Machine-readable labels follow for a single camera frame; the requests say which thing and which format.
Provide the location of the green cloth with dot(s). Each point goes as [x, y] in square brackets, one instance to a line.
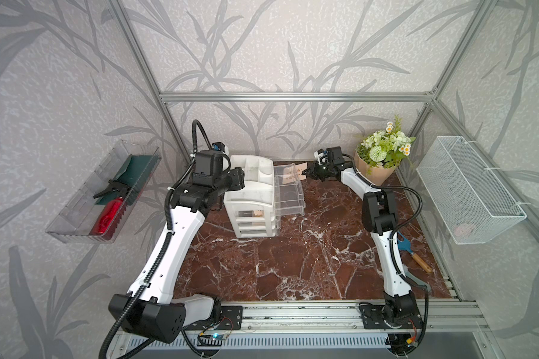
[135, 172]

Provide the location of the red brush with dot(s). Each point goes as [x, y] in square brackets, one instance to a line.
[108, 221]

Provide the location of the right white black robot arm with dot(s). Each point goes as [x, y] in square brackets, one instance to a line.
[405, 301]

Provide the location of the black clamp tool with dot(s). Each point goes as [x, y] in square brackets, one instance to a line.
[114, 186]

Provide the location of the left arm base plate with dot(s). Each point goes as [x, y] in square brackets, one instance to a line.
[226, 317]

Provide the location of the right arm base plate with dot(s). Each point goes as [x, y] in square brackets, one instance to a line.
[387, 316]

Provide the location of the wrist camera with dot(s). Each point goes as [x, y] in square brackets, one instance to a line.
[321, 156]
[221, 147]

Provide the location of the pink object in basket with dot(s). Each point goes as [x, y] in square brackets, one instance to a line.
[464, 230]

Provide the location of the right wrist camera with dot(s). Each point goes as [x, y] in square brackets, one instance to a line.
[321, 156]

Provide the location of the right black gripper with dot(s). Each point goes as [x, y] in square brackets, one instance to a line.
[311, 172]

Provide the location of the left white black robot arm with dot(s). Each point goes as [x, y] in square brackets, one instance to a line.
[148, 309]

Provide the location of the aluminium front rail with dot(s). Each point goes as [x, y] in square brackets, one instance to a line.
[343, 316]

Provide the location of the beige flower pot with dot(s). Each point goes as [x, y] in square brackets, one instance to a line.
[374, 174]

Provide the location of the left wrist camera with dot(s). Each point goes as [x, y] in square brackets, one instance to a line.
[221, 147]

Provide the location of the white green artificial flowers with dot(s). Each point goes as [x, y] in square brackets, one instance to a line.
[386, 148]

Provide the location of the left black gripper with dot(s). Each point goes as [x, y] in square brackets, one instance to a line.
[237, 178]

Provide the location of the white plastic drawer organizer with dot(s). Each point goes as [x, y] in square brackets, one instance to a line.
[251, 210]

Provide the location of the clear plastic wall tray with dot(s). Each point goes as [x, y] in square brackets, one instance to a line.
[100, 207]

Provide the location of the white wire mesh basket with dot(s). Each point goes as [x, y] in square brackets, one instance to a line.
[465, 189]

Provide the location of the clear plastic drawer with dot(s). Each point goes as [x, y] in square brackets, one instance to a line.
[289, 196]

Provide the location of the pink postcard red characters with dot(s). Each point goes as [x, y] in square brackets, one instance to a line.
[299, 170]

